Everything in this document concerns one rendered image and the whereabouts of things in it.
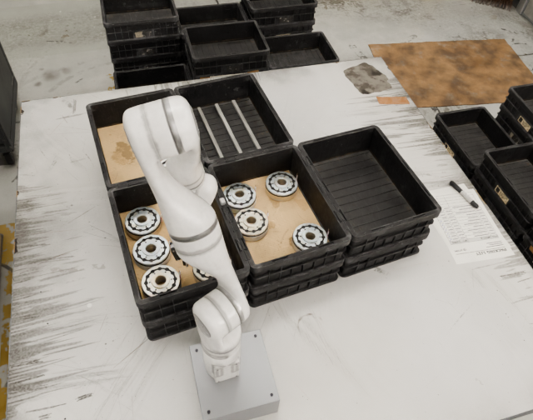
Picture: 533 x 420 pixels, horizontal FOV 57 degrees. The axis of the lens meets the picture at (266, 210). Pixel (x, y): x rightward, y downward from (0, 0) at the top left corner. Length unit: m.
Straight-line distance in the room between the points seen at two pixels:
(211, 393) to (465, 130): 2.11
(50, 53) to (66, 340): 2.63
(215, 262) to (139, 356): 0.59
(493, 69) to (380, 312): 2.75
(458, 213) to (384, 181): 0.32
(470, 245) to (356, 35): 2.52
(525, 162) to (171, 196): 2.11
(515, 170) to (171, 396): 1.90
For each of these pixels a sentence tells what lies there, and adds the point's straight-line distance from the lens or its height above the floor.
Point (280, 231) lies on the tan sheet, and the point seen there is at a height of 0.83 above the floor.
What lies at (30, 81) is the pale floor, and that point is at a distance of 3.60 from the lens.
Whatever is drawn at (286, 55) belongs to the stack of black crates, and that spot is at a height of 0.38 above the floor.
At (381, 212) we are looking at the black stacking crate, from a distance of 1.57.
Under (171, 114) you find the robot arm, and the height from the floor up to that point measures 1.52.
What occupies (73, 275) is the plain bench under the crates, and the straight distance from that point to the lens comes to 1.61.
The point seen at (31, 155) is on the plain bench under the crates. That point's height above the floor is 0.70.
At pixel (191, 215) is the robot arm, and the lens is 0.84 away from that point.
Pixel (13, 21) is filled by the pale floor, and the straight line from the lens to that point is 4.26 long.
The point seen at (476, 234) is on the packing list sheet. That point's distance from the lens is 1.81.
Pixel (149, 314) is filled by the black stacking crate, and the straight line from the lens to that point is 1.32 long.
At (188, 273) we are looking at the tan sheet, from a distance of 1.39.
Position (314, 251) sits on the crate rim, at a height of 0.93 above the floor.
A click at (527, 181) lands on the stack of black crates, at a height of 0.38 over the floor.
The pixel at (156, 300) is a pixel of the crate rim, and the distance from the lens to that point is 1.24.
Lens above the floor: 2.01
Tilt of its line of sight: 51 degrees down
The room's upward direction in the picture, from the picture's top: 5 degrees clockwise
